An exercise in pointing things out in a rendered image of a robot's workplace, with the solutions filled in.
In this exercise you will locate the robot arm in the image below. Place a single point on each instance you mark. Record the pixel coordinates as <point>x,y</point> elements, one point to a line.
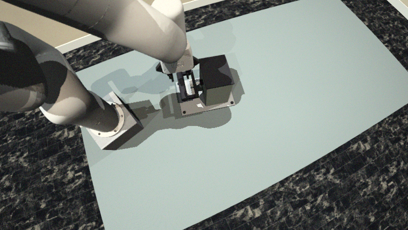
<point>34,74</point>

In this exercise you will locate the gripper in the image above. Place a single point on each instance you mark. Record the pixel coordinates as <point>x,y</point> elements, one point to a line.
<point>186,63</point>

